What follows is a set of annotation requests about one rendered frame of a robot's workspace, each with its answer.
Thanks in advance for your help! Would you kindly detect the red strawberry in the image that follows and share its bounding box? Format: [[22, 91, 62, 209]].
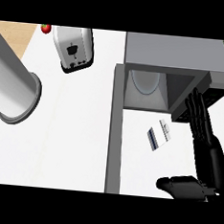
[[39, 23, 53, 34]]

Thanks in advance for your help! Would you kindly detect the grey microwave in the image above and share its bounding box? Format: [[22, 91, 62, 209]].
[[119, 31, 224, 127]]

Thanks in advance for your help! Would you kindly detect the glass microwave turntable plate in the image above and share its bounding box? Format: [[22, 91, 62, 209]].
[[128, 70, 162, 97]]

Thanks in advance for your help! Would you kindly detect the grey microwave door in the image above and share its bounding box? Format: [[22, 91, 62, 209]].
[[103, 62, 132, 195]]

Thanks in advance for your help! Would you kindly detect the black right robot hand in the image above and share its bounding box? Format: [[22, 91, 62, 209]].
[[154, 84, 224, 205]]

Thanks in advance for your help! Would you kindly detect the silver toaster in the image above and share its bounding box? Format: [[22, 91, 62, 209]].
[[48, 24, 97, 77]]

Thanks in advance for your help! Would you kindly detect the white milk carton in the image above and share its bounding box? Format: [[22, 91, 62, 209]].
[[146, 117, 174, 153]]

